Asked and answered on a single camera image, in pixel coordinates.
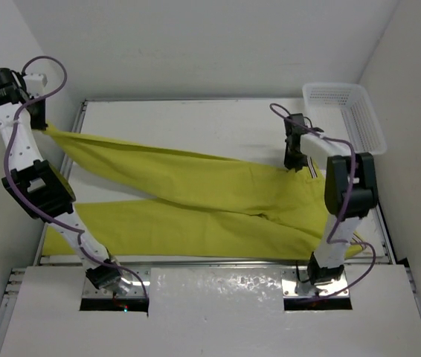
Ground yellow-green trousers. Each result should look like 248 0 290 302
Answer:
42 124 367 261

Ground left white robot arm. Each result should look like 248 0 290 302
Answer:
0 68 122 293

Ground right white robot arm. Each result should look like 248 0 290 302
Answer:
284 123 379 285

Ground white perforated plastic basket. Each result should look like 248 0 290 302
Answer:
302 83 388 155

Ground white front cover board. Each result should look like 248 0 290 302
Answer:
1 266 421 356

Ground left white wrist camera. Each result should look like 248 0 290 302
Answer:
23 73 48 91

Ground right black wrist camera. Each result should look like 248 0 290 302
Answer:
284 113 313 130

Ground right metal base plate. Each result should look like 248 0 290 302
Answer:
281 266 350 299

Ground metal base plate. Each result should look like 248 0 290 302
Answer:
82 269 150 300
281 266 350 299

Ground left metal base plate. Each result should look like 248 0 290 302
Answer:
82 269 150 300

